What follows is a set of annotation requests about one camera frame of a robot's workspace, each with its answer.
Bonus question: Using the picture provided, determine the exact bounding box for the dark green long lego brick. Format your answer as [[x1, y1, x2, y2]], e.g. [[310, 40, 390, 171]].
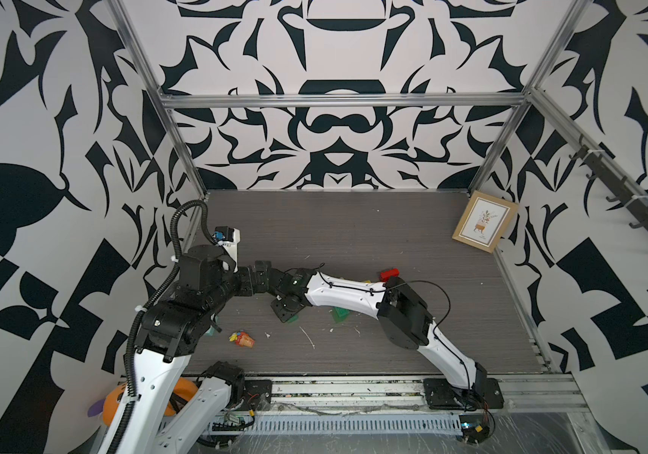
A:
[[332, 308, 350, 323]]

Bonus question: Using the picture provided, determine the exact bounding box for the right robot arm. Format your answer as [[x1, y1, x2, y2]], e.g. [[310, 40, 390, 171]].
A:
[[242, 261, 488, 408]]

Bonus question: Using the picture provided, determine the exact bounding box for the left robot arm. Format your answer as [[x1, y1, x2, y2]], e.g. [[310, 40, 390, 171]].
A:
[[99, 200, 268, 453]]

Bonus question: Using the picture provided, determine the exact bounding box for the small ice cream toy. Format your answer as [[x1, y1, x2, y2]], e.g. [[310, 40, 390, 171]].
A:
[[229, 331, 255, 348]]

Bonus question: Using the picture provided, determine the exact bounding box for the red flat lego brick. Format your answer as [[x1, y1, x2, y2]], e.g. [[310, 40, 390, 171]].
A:
[[379, 268, 400, 282]]

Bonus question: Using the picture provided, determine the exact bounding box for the orange plush shark toy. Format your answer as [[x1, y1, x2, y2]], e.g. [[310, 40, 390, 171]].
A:
[[87, 376, 200, 428]]

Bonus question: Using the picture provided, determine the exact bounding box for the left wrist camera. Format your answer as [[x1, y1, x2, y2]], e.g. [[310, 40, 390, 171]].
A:
[[212, 226, 241, 270]]

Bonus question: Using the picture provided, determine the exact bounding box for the white cable duct strip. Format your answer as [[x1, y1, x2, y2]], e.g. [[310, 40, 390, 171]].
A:
[[205, 414, 462, 436]]

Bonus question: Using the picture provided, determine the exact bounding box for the wooden picture frame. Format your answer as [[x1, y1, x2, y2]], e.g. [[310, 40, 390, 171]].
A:
[[452, 191, 519, 253]]

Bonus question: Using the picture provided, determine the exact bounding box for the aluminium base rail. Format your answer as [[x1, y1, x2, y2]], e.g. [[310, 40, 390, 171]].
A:
[[246, 374, 589, 414]]

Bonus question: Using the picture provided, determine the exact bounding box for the wall hook rack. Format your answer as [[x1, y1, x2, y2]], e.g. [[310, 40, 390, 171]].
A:
[[569, 134, 648, 233]]

